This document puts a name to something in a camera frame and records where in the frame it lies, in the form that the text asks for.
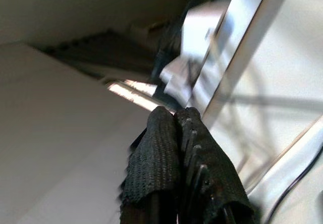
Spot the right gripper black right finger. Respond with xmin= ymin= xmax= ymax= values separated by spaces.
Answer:
xmin=174 ymin=106 xmax=255 ymax=224

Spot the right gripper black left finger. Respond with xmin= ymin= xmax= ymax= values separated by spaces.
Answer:
xmin=118 ymin=106 xmax=181 ymax=224

